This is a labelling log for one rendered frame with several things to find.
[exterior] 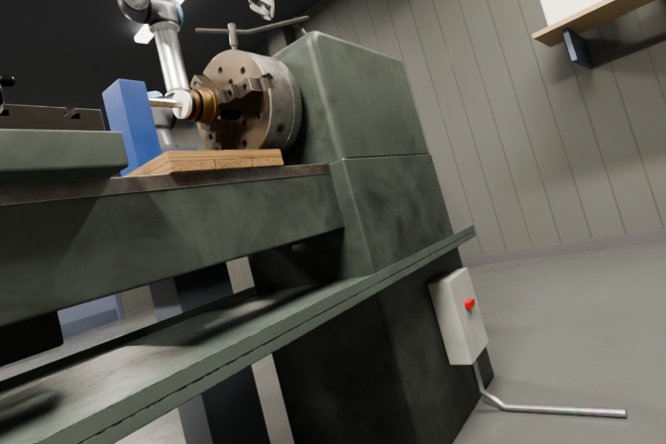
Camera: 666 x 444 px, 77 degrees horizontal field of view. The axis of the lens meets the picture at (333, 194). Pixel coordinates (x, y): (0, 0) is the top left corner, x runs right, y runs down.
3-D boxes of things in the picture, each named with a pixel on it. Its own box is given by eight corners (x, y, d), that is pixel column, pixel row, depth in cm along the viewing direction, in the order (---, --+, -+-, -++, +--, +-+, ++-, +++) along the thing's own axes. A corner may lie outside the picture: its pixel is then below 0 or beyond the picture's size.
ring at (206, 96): (200, 97, 115) (169, 94, 107) (220, 83, 109) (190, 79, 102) (208, 130, 114) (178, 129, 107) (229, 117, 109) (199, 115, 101)
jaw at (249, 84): (242, 96, 117) (270, 74, 110) (247, 112, 116) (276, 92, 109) (209, 92, 108) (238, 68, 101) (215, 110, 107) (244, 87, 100)
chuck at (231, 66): (226, 169, 133) (212, 70, 132) (300, 157, 114) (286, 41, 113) (202, 170, 126) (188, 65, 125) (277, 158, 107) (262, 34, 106)
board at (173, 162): (197, 200, 122) (194, 187, 122) (283, 165, 100) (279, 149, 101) (88, 215, 97) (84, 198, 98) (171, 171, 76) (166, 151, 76)
